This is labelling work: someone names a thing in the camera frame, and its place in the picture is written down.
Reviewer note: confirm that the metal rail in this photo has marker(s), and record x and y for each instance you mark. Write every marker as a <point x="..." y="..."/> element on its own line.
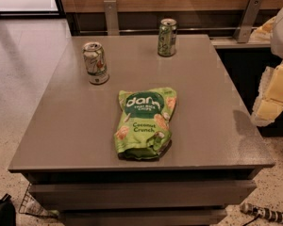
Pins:
<point x="214" y="32"/>

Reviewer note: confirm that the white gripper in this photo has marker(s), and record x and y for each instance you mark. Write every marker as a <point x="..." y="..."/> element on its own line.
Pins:
<point x="271" y="86"/>

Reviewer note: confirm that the green soda can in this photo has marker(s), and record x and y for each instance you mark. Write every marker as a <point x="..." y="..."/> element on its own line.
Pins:
<point x="167" y="37"/>

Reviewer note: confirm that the white soda can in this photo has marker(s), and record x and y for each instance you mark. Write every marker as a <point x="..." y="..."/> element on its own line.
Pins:
<point x="95" y="62"/>

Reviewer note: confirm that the black bag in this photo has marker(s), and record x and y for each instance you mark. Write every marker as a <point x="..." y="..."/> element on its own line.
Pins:
<point x="7" y="211"/>

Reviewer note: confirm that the white power strip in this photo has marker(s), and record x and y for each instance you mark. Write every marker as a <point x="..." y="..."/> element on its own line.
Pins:
<point x="262" y="212"/>

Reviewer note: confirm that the metal wall bracket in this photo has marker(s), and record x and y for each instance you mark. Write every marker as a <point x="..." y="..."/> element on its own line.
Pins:
<point x="244" y="30"/>
<point x="111" y="14"/>

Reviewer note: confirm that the green rice chips bag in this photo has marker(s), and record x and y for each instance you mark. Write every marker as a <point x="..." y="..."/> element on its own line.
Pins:
<point x="143" y="132"/>

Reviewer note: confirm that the grey table with drawers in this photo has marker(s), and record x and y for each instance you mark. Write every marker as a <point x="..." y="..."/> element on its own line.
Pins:
<point x="68" y="152"/>

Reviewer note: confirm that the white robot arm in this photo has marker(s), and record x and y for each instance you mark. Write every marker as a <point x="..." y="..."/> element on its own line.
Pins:
<point x="272" y="31"/>

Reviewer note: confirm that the wire basket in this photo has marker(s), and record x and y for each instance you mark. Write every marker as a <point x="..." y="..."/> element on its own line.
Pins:
<point x="30" y="207"/>

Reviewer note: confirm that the left metal wall bracket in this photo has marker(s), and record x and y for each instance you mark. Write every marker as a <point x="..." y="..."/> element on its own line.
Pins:
<point x="111" y="14"/>

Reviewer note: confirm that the right metal wall bracket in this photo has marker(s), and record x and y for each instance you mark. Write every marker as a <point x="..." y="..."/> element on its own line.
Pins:
<point x="244" y="30"/>

